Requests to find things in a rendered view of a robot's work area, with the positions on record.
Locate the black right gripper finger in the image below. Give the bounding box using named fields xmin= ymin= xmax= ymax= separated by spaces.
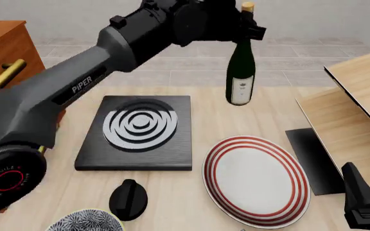
xmin=341 ymin=162 xmax=370 ymax=214

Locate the blue patterned bowl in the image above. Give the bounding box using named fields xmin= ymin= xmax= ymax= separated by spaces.
xmin=45 ymin=208 xmax=125 ymax=231

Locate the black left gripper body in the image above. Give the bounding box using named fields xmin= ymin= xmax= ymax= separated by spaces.
xmin=206 ymin=0 xmax=244 ymax=42

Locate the dark green wine bottle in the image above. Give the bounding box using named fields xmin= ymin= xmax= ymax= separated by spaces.
xmin=225 ymin=1 xmax=257 ymax=106

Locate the round black stove knob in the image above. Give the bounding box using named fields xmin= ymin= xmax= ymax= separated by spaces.
xmin=109 ymin=178 xmax=149 ymax=222

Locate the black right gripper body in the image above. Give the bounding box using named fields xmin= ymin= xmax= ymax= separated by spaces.
xmin=344 ymin=205 xmax=370 ymax=230

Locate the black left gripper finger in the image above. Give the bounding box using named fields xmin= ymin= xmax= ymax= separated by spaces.
xmin=241 ymin=12 xmax=267 ymax=41

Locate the flat black stove plate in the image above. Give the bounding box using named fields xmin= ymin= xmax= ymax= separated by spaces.
xmin=74 ymin=95 xmax=193 ymax=172

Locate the pale wooden black-edged box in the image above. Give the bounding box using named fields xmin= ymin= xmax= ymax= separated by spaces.
xmin=284 ymin=46 xmax=370 ymax=197

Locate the wooden cabinet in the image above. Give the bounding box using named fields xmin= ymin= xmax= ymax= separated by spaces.
xmin=0 ymin=20 xmax=67 ymax=155

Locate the white plate with red rings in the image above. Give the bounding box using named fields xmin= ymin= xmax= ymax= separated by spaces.
xmin=202 ymin=135 xmax=312 ymax=230

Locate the wooden cabinet drawer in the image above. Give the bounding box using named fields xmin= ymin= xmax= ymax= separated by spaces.
xmin=0 ymin=23 xmax=47 ymax=90

